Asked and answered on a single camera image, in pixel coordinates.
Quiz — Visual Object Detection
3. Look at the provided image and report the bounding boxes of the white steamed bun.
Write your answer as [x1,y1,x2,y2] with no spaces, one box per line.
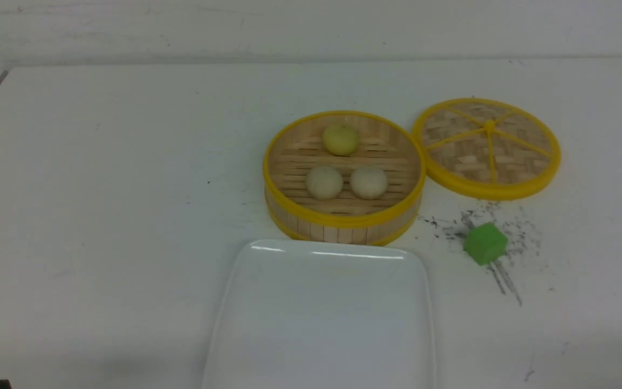
[305,165,344,201]
[349,165,389,200]

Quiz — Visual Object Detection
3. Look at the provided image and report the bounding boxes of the yellow steamed bun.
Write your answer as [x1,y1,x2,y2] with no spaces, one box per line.
[322,124,360,157]

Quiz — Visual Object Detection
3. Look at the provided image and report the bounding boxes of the white rectangular plate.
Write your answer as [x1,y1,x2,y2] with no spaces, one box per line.
[201,239,437,388]

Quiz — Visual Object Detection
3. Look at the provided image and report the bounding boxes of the bamboo steamer basket yellow rim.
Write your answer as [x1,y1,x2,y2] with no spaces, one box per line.
[262,111,425,245]

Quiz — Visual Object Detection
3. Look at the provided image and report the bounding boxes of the green cube block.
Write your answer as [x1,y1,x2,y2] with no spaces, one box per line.
[463,223,509,266]

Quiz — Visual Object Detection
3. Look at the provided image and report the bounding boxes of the bamboo steamer lid yellow rim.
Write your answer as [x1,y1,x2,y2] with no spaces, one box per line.
[412,97,562,202]

